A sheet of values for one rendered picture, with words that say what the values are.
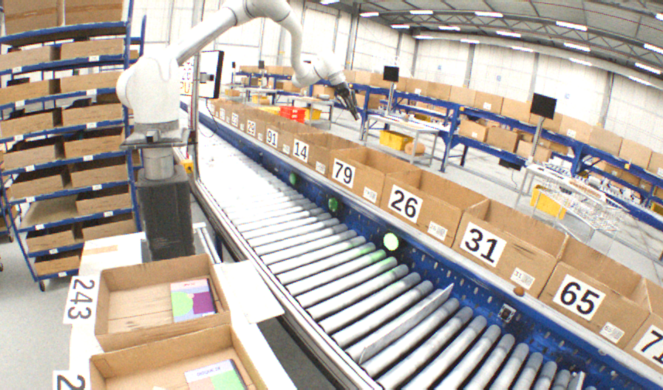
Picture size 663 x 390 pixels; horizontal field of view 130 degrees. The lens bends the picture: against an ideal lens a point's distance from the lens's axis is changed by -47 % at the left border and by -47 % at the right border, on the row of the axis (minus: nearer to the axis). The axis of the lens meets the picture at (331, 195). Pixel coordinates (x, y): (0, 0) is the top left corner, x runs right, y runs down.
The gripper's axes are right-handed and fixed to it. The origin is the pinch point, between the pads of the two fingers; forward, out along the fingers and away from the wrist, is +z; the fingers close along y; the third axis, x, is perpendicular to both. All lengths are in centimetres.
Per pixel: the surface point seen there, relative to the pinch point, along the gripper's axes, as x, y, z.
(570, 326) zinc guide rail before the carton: -79, 99, 72
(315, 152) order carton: -21.8, -21.4, 9.1
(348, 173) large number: -32.6, 2.8, 22.2
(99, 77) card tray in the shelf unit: -92, -81, -99
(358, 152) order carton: -6.8, -4.9, 20.7
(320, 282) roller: -90, 17, 39
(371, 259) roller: -66, 21, 49
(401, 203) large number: -45, 32, 36
